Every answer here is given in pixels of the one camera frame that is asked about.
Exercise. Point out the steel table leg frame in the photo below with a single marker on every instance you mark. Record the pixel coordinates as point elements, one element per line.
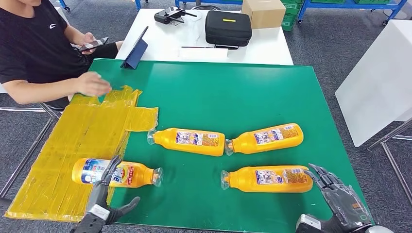
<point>391,160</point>
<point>29,151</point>

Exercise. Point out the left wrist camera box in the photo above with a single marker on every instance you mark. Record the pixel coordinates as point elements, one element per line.
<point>98,213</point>

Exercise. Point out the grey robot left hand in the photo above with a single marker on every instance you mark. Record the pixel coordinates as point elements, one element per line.
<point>100,193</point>

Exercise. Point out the orange detergent bottle clear cap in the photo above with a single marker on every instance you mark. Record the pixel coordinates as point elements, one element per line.
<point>267,179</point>
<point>265,138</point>
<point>188,141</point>
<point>117,173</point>

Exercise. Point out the black pen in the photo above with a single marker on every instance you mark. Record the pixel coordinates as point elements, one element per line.
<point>198,47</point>

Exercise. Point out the plain cardboard box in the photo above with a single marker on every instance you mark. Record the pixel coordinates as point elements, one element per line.
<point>264,14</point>

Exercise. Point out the person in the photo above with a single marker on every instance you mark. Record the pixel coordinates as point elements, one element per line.
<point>32,41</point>

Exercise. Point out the blue steel rack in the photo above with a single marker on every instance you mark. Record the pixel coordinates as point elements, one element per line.
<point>351,5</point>
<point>209,2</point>

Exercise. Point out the black remote controller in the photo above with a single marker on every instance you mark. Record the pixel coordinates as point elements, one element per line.
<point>167,15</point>

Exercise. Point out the yellow taped sheet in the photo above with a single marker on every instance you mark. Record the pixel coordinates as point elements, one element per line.
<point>80,144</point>

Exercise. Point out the black smartphone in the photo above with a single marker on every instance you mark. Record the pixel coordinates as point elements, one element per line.
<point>96,43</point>

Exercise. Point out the black zip case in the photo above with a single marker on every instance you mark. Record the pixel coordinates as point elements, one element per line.
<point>228,30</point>

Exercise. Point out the person's left hand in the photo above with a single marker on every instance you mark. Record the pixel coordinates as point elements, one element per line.
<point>87,38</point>

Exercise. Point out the person's left forearm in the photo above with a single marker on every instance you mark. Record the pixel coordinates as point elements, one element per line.
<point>74,33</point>

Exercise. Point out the tablet in blue cover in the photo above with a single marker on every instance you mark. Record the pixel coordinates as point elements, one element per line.
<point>136,53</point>

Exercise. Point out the white table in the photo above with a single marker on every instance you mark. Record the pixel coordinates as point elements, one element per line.
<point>376,83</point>
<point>161,38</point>

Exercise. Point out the person's right hand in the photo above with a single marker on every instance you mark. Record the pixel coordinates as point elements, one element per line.
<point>93,84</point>

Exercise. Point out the green table mat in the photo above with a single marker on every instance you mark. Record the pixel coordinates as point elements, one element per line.
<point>225,96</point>

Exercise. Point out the person's right forearm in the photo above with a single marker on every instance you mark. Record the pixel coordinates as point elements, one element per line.
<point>42,90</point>

